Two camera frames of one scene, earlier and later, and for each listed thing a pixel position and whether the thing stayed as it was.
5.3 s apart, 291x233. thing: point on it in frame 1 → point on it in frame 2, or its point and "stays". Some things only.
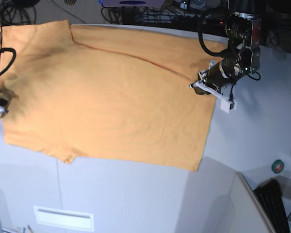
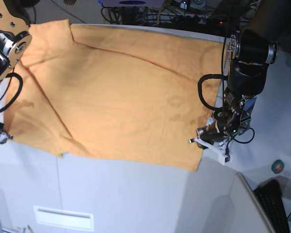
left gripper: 218,74 → 210,133
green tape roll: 278,166 stays
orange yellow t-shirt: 72,91 stays
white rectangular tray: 56,217 stays
